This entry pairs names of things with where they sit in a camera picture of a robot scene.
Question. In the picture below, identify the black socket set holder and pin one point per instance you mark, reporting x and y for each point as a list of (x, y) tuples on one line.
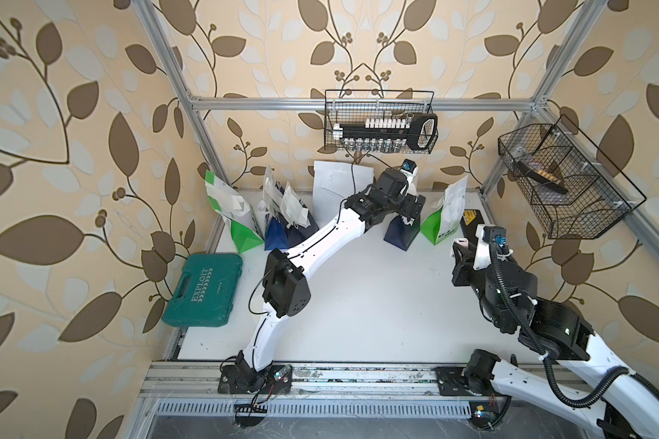
[(416, 132)]

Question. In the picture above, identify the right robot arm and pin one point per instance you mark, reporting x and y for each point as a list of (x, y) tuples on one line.
[(584, 381)]

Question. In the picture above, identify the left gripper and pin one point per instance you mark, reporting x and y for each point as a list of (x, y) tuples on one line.
[(405, 208)]

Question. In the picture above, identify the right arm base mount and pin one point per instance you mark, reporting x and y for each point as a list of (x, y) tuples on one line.
[(475, 379)]

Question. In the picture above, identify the dark tool in basket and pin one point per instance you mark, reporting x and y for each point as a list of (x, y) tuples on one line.
[(538, 180)]

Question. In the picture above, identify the large white paper bag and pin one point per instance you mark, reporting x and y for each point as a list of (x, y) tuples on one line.
[(333, 182)]

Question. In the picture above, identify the navy bag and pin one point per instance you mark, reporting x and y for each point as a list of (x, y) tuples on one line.
[(400, 234), (297, 236)]

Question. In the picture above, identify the green tool case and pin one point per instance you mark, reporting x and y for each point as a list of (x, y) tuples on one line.
[(204, 296)]

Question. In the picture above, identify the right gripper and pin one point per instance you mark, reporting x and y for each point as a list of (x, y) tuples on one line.
[(465, 266)]

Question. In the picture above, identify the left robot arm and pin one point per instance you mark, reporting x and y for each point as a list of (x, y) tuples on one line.
[(286, 275)]

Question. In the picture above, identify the aluminium frame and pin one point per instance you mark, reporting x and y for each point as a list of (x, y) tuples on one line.
[(593, 66)]

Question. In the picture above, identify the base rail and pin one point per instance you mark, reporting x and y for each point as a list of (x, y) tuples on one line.
[(344, 390)]

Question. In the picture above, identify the navy bag front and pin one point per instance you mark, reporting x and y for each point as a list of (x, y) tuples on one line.
[(297, 236)]

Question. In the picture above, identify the blue white Cheerful bag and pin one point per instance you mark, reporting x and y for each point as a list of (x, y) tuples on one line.
[(272, 197)]

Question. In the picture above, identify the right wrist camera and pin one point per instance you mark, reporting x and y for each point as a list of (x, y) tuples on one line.
[(492, 245)]

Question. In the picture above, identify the black box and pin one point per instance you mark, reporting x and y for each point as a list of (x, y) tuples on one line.
[(470, 222)]

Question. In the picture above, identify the back wire basket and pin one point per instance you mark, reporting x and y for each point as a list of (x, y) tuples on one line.
[(355, 105)]

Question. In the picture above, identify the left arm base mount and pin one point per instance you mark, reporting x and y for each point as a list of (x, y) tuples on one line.
[(252, 381)]

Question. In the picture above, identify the right wire basket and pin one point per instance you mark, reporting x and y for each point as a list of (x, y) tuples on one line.
[(600, 194)]

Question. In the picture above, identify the wire basket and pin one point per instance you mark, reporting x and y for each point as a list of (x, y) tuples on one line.
[(355, 105), (600, 194)]

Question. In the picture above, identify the green white bag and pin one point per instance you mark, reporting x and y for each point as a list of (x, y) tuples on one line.
[(445, 220), (237, 213)]

